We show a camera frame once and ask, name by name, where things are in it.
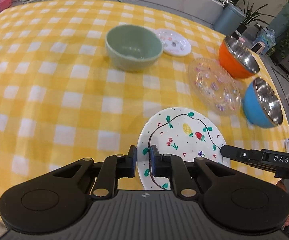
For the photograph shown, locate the small white floral plate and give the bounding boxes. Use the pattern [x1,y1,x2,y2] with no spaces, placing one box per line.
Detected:
[154,28,192,57]

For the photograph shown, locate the blue steel bowl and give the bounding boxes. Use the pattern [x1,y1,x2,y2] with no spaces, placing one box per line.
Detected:
[243,77,283,128]

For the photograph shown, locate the clear glass floral plate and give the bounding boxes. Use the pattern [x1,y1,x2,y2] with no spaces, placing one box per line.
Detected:
[187,58,241,116]

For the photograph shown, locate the orange steel bowl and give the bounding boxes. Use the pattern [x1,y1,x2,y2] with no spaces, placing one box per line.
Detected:
[218,36,260,79]

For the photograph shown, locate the green ceramic bowl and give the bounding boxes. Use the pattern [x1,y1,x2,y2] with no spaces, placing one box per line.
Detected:
[105,24,163,72]

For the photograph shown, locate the white fruit-painted plate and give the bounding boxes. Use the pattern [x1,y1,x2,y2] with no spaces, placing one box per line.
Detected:
[137,107,230,190]

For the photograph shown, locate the yellow checkered tablecloth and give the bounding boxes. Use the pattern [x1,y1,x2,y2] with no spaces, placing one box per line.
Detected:
[0,0,289,196]

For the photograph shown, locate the grey-blue trash bin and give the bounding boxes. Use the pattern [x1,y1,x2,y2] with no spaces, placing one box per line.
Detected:
[213,3,246,36]

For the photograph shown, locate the green potted plant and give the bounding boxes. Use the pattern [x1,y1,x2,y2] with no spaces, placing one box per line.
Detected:
[237,0,275,34]

